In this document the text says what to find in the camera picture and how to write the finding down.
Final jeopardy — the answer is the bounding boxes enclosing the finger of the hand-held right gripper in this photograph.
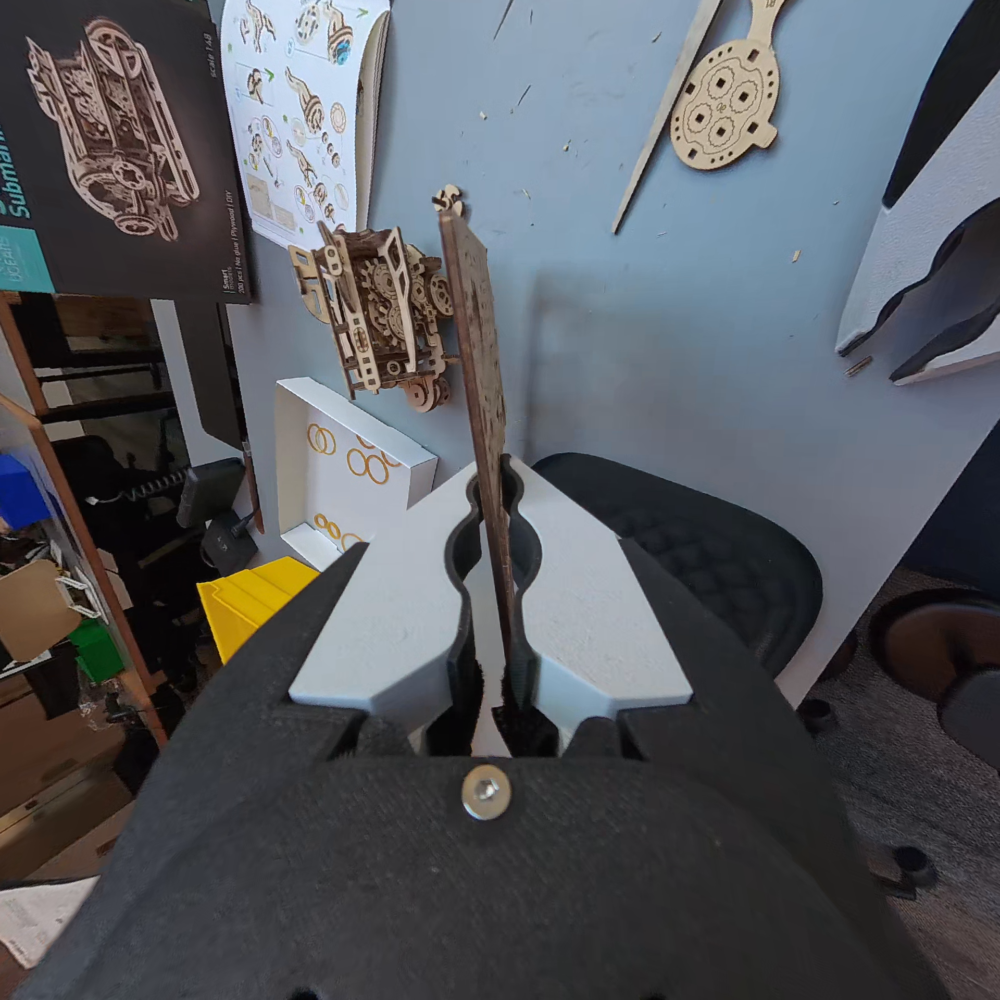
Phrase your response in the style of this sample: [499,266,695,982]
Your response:
[834,92,1000,359]
[889,295,1000,386]

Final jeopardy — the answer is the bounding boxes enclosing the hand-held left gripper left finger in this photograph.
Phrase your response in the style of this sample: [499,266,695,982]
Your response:
[289,461,489,757]

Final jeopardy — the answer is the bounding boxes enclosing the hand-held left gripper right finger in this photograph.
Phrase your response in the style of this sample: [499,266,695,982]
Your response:
[498,455,695,757]

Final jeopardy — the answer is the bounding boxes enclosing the laser-cut plywood sheet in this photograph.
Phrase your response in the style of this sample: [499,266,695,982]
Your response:
[438,214,521,682]

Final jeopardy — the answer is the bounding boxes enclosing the wooden mechanical model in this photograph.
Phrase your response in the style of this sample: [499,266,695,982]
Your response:
[288,225,459,416]

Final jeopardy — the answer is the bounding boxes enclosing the black model kit box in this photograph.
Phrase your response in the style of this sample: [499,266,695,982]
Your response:
[0,0,253,304]

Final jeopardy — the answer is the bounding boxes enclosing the black mesh office chair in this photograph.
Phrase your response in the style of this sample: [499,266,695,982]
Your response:
[530,452,824,678]

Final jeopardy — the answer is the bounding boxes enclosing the yellow plastic bin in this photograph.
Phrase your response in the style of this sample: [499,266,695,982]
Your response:
[196,555,322,667]

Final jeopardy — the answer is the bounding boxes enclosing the white box lid gold rings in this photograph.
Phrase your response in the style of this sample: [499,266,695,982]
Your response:
[274,377,439,573]

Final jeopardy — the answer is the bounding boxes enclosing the black electronic device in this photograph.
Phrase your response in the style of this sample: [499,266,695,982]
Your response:
[175,457,259,576]

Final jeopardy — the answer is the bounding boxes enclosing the round perforated wooden disc part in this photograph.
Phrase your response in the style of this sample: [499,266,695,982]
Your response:
[669,0,783,172]

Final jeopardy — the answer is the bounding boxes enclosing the thin wooden strip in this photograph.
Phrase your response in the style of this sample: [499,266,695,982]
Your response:
[611,0,725,236]

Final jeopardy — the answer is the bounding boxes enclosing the green plastic bin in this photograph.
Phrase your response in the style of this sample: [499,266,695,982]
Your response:
[68,619,127,686]

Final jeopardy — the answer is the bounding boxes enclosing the brown cardboard piece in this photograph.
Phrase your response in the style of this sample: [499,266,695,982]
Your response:
[0,558,81,666]

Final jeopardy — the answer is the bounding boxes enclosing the brown cardboard boxes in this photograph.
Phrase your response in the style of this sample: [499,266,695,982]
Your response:
[0,672,167,885]

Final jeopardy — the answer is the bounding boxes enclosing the blue plastic bin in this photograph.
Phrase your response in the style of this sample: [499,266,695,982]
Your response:
[0,453,60,534]

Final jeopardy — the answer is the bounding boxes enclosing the black chair caster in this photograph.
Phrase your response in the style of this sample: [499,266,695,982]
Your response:
[866,845,939,902]

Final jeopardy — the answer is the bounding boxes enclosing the white paper sheet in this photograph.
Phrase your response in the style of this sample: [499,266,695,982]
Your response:
[0,875,100,970]

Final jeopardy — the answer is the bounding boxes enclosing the illustrated instruction booklet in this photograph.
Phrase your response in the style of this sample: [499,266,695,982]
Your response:
[220,0,392,252]

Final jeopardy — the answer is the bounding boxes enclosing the wooden shelf frame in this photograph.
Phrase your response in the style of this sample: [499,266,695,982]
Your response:
[0,293,170,751]

